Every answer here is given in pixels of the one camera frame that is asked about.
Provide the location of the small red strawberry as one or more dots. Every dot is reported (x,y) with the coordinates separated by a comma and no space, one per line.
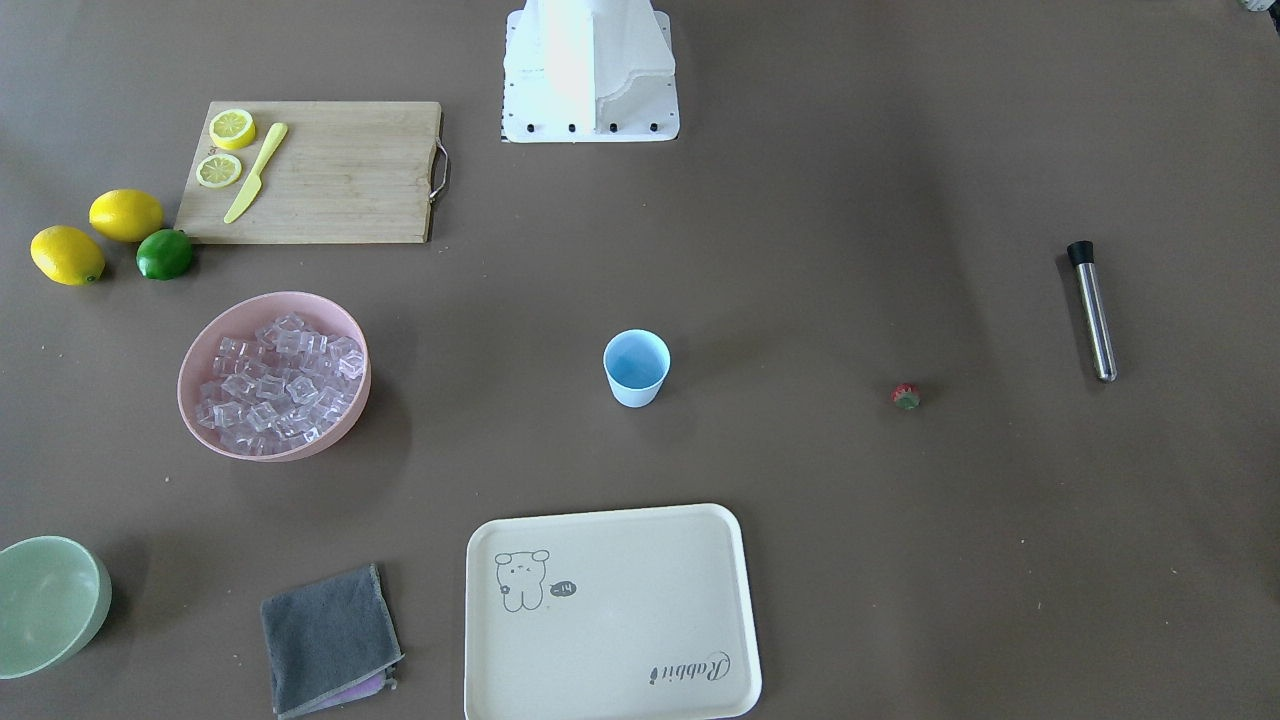
(906,396)

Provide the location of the clear ice cubes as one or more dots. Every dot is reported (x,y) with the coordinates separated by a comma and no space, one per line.
(286,385)

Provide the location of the light blue cup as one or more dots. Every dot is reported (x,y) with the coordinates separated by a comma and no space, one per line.
(636,363)

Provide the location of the cream rabbit tray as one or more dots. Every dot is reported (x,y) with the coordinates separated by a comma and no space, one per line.
(623,614)

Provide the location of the wooden cutting board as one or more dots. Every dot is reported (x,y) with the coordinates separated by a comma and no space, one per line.
(346,172)

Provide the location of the grey folded cloth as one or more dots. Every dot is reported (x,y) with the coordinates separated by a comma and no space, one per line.
(329,643)

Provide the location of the yellow plastic knife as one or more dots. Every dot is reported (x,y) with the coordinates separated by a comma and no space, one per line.
(252,182)

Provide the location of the pink bowl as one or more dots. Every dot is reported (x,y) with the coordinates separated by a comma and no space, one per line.
(248,314)

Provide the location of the steel muddler black tip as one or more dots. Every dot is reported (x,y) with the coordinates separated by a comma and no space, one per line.
(1081,256)

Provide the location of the lemon half lower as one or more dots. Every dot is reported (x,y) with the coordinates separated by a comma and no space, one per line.
(218,171)

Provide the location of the lemon half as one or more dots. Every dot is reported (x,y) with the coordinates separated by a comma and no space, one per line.
(218,171)
(232,129)

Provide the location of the lemon half upper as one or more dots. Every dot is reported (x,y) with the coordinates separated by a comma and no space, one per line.
(232,129)

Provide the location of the green lime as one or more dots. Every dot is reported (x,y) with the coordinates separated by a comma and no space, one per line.
(165,255)

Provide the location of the whole lemon near board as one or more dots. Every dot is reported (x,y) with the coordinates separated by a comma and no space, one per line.
(126,216)

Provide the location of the whole lemon outer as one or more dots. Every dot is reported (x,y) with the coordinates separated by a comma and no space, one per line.
(67,255)

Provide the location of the mint green bowl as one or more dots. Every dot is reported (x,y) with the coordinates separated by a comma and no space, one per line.
(55,595)

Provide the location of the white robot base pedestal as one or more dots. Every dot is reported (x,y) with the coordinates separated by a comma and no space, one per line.
(589,72)

